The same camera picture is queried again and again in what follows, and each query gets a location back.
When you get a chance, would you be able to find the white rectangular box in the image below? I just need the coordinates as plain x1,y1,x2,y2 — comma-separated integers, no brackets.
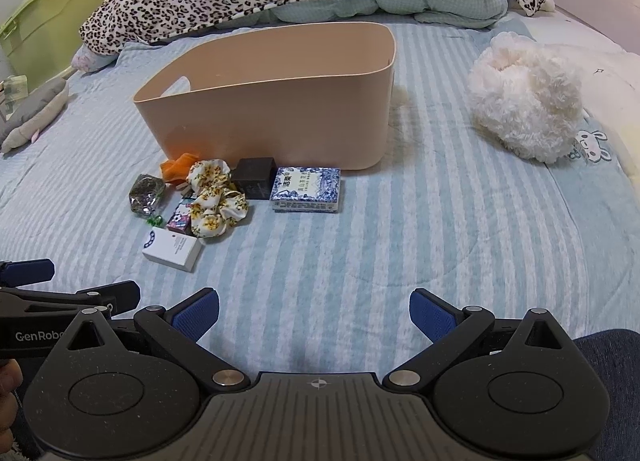
142,227,203,271

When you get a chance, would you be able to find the hello kitty card box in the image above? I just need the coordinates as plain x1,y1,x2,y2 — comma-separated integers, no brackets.
165,199,193,236

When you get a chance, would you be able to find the green foil ornament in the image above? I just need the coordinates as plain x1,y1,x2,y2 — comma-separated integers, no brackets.
128,174,166,218

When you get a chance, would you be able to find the yellow floral scrunchie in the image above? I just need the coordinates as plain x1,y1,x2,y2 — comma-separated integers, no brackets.
186,159,250,239

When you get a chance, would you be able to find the orange cloth piece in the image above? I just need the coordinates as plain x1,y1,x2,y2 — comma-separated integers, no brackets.
160,152,200,186

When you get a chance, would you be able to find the black small box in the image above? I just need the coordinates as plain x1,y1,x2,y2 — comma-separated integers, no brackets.
231,157,278,200

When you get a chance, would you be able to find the blue white patterned box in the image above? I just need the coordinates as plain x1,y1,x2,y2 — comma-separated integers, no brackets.
269,166,342,213

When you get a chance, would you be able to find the person's left hand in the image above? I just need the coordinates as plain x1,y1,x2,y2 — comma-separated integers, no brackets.
0,359,23,435

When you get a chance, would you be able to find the blue striped bed sheet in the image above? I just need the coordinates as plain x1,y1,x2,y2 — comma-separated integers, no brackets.
1,17,639,374

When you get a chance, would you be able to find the grey plush toy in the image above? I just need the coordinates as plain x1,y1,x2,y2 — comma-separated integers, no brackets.
1,78,70,155

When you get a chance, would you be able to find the person's denim leg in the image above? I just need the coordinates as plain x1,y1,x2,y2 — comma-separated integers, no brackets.
574,329,640,461

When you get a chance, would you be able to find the small green patterned box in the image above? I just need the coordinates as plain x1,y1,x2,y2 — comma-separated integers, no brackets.
1,76,28,105

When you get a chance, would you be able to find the pink floral pillow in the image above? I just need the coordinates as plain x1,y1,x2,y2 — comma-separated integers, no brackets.
70,45,117,73

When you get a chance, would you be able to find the green plastic storage box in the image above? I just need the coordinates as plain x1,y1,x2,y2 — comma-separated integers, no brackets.
1,0,104,90

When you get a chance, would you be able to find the white fluffy plush toy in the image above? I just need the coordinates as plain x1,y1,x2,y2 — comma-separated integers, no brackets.
468,31,582,164

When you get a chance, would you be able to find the beige plastic storage bin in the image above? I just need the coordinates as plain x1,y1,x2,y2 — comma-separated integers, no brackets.
134,21,396,171

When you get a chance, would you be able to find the white pillow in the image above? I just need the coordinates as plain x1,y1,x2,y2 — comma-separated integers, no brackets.
511,10,640,183

